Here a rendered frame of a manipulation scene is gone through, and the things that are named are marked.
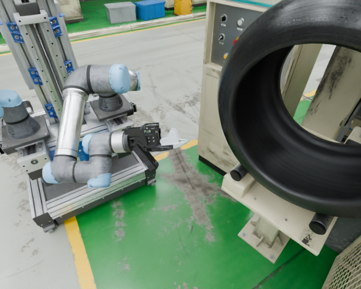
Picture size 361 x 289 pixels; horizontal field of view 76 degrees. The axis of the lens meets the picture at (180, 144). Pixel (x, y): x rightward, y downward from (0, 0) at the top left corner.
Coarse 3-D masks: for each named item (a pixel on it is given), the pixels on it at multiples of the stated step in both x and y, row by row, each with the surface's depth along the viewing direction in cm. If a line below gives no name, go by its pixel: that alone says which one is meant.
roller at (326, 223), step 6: (318, 216) 67; (324, 216) 67; (330, 216) 67; (312, 222) 67; (318, 222) 66; (324, 222) 66; (330, 222) 67; (312, 228) 67; (318, 228) 66; (324, 228) 65; (318, 234) 67
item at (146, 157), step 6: (138, 144) 80; (138, 150) 80; (138, 156) 81; (144, 156) 80; (150, 156) 83; (144, 162) 81; (150, 162) 81; (156, 162) 83; (150, 168) 82; (156, 168) 82
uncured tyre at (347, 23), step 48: (288, 0) 47; (336, 0) 40; (240, 48) 56; (288, 48) 74; (240, 96) 81; (240, 144) 71; (288, 144) 88; (336, 144) 80; (288, 192) 66; (336, 192) 70
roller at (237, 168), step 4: (240, 164) 82; (236, 168) 81; (240, 168) 81; (232, 172) 81; (236, 172) 80; (240, 172) 80; (244, 172) 80; (232, 176) 82; (236, 176) 80; (240, 176) 79; (244, 176) 81; (236, 180) 81
